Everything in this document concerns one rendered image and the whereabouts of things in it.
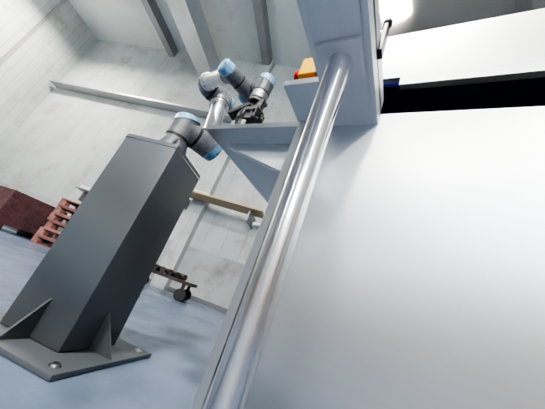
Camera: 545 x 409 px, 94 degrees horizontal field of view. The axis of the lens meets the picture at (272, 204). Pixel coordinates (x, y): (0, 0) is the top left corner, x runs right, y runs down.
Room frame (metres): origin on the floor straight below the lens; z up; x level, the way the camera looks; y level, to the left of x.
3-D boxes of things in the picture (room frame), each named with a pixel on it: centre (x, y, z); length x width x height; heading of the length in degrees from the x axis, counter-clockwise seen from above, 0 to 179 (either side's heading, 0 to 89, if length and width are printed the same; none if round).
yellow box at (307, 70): (0.58, 0.02, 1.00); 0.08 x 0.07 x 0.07; 58
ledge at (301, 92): (0.54, -0.01, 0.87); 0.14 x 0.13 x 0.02; 58
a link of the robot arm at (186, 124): (1.08, 0.52, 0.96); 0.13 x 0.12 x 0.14; 129
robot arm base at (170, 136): (1.07, 0.53, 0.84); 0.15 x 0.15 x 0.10
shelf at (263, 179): (1.03, -0.04, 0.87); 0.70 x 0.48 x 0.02; 148
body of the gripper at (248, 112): (0.91, 0.22, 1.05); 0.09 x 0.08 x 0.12; 58
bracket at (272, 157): (0.82, 0.10, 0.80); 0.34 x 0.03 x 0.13; 58
